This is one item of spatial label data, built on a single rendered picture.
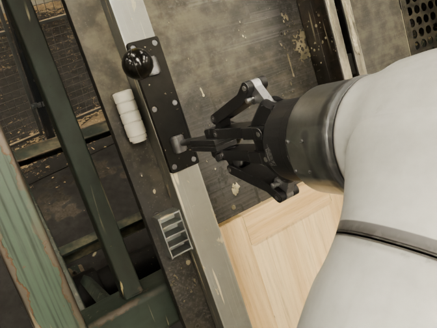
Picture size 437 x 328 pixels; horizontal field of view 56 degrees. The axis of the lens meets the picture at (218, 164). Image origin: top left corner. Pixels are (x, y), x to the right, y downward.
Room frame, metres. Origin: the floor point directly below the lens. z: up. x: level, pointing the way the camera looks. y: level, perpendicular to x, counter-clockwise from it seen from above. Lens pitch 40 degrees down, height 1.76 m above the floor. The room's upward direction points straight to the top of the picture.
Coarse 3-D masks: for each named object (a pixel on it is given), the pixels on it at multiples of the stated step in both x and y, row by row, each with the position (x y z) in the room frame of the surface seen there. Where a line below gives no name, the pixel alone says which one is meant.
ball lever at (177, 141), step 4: (176, 136) 0.50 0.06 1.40; (180, 136) 0.50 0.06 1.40; (200, 136) 0.48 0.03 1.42; (172, 140) 0.49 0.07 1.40; (176, 140) 0.49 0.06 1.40; (180, 140) 0.49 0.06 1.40; (184, 140) 0.49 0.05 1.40; (188, 140) 0.48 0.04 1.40; (240, 140) 0.44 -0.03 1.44; (172, 144) 0.49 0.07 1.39; (176, 144) 0.49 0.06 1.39; (180, 144) 0.49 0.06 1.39; (184, 144) 0.49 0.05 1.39; (188, 144) 0.48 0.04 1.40; (176, 148) 0.49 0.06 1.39; (180, 148) 0.49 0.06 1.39; (184, 148) 0.49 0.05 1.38; (176, 152) 0.49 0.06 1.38; (180, 152) 0.49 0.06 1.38
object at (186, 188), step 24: (120, 0) 0.60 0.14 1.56; (120, 24) 0.58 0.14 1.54; (144, 24) 0.60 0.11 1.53; (120, 48) 0.58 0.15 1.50; (144, 120) 0.53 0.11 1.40; (192, 168) 0.49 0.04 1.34; (168, 192) 0.48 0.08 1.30; (192, 192) 0.47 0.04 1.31; (192, 216) 0.45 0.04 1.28; (192, 240) 0.42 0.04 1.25; (216, 240) 0.44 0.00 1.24; (216, 264) 0.41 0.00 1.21; (216, 288) 0.39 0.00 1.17; (216, 312) 0.37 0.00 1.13; (240, 312) 0.37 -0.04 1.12
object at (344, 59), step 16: (304, 0) 0.78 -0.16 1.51; (320, 0) 0.75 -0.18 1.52; (336, 0) 0.76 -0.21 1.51; (304, 16) 0.77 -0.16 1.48; (320, 16) 0.74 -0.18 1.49; (336, 16) 0.73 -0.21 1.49; (352, 16) 0.75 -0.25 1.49; (320, 32) 0.74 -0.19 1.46; (336, 32) 0.72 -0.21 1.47; (352, 32) 0.73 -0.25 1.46; (320, 48) 0.73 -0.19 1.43; (336, 48) 0.70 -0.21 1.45; (352, 48) 0.72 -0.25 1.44; (320, 64) 0.73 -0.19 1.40; (336, 64) 0.69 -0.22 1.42; (352, 64) 0.71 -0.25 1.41; (320, 80) 0.72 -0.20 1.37; (336, 80) 0.69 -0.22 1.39
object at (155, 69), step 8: (136, 48) 0.46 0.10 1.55; (128, 56) 0.45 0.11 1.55; (136, 56) 0.45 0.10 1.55; (144, 56) 0.45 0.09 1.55; (152, 56) 0.55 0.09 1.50; (128, 64) 0.45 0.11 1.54; (136, 64) 0.44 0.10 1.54; (144, 64) 0.45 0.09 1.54; (152, 64) 0.46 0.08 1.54; (128, 72) 0.45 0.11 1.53; (136, 72) 0.44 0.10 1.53; (144, 72) 0.45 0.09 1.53; (152, 72) 0.54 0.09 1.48; (160, 72) 0.55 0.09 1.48
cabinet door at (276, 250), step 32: (320, 192) 0.58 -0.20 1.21; (224, 224) 0.48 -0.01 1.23; (256, 224) 0.49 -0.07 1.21; (288, 224) 0.52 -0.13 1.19; (320, 224) 0.54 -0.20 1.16; (256, 256) 0.46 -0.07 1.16; (288, 256) 0.48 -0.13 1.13; (320, 256) 0.50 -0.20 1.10; (256, 288) 0.42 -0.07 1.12; (288, 288) 0.44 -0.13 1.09; (256, 320) 0.39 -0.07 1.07; (288, 320) 0.41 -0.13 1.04
